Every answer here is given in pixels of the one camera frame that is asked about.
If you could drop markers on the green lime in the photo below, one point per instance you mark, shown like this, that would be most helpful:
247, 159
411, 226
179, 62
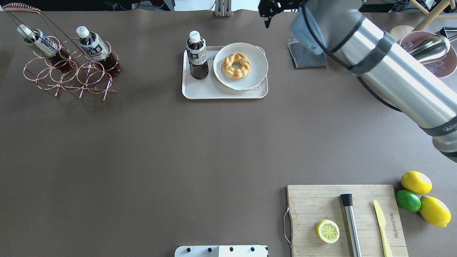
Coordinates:
408, 200

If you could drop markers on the white round plate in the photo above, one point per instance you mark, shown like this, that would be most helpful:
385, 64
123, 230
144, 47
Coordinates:
258, 70

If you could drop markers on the tea bottle top rack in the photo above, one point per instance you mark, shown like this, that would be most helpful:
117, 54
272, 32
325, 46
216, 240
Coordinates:
196, 48

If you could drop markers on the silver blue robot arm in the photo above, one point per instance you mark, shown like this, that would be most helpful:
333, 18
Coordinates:
339, 29

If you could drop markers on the wooden cup tree stand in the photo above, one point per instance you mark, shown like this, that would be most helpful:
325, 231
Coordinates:
398, 32

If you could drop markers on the grey folded cloth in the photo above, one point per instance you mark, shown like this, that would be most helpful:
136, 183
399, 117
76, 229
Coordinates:
304, 58

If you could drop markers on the copper wire bottle rack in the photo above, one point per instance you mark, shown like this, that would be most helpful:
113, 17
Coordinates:
85, 63

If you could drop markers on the wooden cutting board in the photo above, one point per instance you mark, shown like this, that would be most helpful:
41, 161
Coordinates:
310, 204

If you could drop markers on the yellow lemon near board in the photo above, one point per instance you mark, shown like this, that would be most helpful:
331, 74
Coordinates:
435, 211

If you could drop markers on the braided ring pastry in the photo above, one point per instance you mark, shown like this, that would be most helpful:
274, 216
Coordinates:
236, 66

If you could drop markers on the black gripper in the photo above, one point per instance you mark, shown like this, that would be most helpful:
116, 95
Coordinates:
268, 10

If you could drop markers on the tea bottle rack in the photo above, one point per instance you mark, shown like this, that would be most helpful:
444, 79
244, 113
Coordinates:
44, 46
96, 50
196, 48

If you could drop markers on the white serving tray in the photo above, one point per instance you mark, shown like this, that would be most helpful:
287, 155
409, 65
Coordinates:
210, 87

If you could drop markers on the tea bottle rack right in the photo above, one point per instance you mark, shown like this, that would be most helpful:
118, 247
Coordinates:
96, 50

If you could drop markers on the half lemon slice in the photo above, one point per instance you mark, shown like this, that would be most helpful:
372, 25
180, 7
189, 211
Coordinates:
328, 231

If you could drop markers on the metal ice scoop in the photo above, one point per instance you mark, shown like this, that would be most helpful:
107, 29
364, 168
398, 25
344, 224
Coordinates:
432, 49

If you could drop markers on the yellow lemon far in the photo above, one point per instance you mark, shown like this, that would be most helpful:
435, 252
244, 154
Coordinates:
416, 182

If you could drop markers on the tea bottle rack left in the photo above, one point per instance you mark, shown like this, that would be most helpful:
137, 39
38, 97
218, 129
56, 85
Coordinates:
44, 46

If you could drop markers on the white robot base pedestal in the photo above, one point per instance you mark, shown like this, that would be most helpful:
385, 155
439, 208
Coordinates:
222, 251

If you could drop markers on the yellow plastic knife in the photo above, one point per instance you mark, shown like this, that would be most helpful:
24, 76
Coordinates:
382, 223

